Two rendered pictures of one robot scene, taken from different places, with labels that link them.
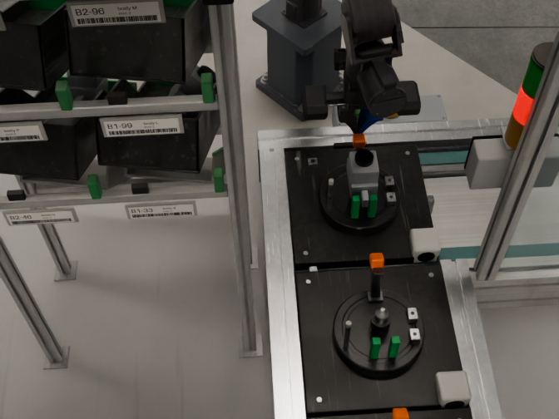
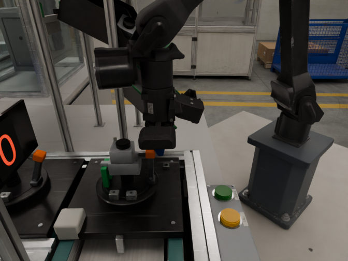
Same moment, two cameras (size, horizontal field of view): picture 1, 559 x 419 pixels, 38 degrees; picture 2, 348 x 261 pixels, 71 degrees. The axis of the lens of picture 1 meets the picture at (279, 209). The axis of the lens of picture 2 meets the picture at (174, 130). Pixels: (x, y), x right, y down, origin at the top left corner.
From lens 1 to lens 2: 1.32 m
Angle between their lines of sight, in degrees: 67
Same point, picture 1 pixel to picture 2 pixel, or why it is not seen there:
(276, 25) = (269, 127)
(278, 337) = (49, 154)
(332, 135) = (197, 182)
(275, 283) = (84, 154)
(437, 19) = not seen: outside the picture
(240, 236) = (46, 63)
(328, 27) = (280, 147)
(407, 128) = (207, 230)
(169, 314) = (106, 147)
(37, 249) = not seen: hidden behind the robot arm
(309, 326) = (45, 161)
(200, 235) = not seen: hidden behind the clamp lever
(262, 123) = (231, 178)
